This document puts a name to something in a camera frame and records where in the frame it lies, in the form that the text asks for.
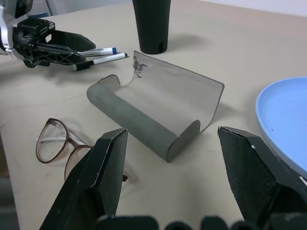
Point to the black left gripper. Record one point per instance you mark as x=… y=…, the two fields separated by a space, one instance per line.
x=28 y=36

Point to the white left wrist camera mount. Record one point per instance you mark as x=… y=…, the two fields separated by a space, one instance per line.
x=6 y=31

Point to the white marker with blue cap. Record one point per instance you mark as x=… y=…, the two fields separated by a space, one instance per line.
x=100 y=51

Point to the blue plate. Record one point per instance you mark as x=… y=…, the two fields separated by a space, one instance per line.
x=285 y=112

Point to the grey translucent curved holder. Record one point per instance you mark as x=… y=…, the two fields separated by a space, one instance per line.
x=134 y=117

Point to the black plastic cup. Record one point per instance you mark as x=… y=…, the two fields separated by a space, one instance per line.
x=152 y=26

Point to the brown rimmed eyeglasses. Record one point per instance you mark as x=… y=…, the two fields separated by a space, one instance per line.
x=69 y=137

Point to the white marker with black cap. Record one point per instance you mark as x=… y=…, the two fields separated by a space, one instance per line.
x=108 y=58

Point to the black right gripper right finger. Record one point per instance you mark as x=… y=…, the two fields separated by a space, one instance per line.
x=259 y=177

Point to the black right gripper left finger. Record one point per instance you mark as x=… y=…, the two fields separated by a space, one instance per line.
x=96 y=182

